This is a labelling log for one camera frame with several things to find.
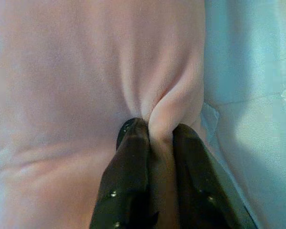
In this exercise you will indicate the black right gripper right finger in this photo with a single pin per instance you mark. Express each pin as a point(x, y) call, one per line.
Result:
point(197, 181)

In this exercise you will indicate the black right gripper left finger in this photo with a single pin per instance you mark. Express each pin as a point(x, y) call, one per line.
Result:
point(128, 171)

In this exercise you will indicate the pink plush pillow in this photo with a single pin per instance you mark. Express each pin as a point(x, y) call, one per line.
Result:
point(62, 71)

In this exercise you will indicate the white quilted bed sheet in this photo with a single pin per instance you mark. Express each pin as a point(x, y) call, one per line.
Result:
point(252, 71)

